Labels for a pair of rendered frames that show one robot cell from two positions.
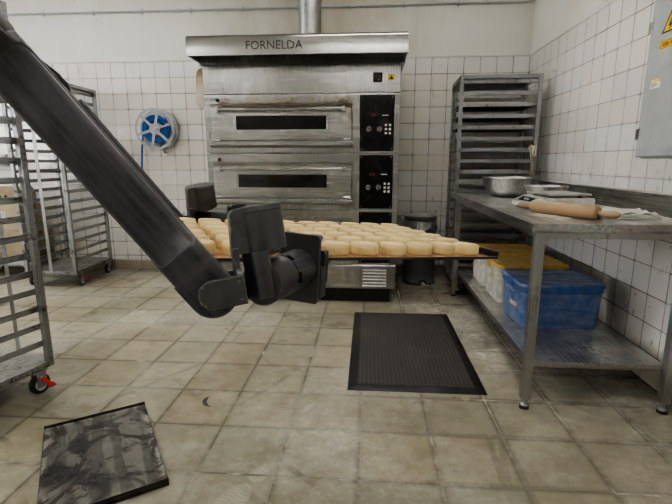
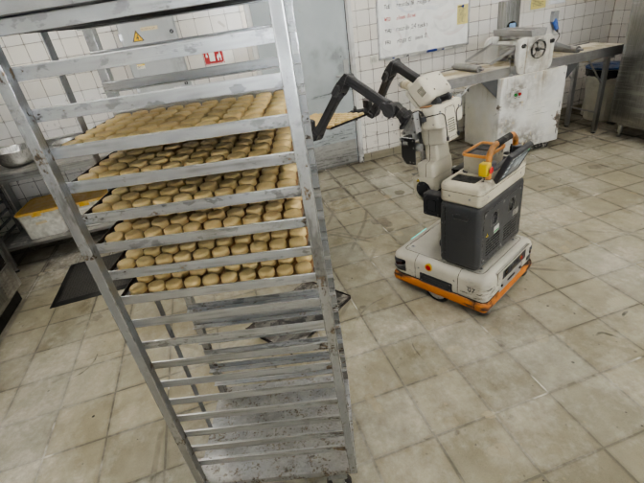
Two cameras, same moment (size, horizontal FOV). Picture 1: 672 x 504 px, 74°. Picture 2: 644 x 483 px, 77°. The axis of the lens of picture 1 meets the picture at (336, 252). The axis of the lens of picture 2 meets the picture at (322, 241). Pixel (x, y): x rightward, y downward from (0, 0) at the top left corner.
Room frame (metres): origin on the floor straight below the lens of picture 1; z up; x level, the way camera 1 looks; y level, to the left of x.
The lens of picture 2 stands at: (1.95, 3.01, 1.71)
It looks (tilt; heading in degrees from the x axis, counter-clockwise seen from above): 29 degrees down; 254
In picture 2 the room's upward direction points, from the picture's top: 9 degrees counter-clockwise
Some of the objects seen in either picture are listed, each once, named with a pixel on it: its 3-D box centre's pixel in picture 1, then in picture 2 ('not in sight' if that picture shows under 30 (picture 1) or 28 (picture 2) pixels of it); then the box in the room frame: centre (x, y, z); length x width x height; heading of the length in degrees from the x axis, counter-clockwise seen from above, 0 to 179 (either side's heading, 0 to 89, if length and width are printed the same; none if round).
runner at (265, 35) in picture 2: not in sight; (145, 54); (1.97, 1.96, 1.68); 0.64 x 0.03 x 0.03; 160
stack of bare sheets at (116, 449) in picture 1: (101, 453); (299, 312); (1.56, 0.92, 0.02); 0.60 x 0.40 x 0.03; 30
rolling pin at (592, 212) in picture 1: (563, 209); not in sight; (2.15, -1.09, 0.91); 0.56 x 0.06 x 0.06; 24
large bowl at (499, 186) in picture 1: (508, 186); (17, 155); (3.35, -1.28, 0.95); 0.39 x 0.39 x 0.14
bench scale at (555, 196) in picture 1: (551, 200); not in sight; (2.52, -1.21, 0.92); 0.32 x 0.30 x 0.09; 93
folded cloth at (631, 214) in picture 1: (618, 211); not in sight; (2.16, -1.37, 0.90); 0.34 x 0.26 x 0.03; 164
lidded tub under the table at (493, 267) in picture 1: (522, 277); (93, 204); (2.94, -1.27, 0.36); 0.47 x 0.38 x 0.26; 86
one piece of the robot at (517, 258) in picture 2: not in sight; (513, 264); (0.31, 1.42, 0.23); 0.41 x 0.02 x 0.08; 23
